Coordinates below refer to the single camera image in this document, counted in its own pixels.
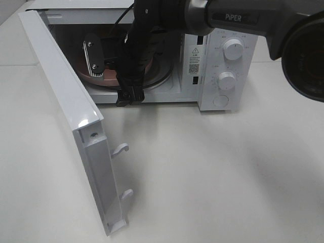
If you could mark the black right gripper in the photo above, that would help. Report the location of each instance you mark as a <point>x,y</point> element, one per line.
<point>134,52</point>

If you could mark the pink round plate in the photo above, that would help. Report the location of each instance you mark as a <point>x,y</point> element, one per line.
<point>109,44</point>

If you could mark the white microwave door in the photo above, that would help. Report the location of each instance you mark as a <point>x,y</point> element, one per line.
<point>84,119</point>

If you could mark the round white door button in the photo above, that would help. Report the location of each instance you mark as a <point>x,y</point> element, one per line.
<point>221,101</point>

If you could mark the white timer knob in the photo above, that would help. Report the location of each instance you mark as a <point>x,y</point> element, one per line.
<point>226,81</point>

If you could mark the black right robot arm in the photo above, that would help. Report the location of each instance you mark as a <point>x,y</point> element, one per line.
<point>293,31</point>

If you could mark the glass microwave turntable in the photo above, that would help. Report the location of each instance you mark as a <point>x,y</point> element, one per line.
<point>157,71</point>

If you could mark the white warning label sticker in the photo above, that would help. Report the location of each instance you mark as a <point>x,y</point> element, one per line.
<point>195,57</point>

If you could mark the white microwave oven body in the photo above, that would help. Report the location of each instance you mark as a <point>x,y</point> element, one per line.
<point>75,43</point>

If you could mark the upper white power knob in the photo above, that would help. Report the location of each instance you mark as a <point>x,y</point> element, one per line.
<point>233,49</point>

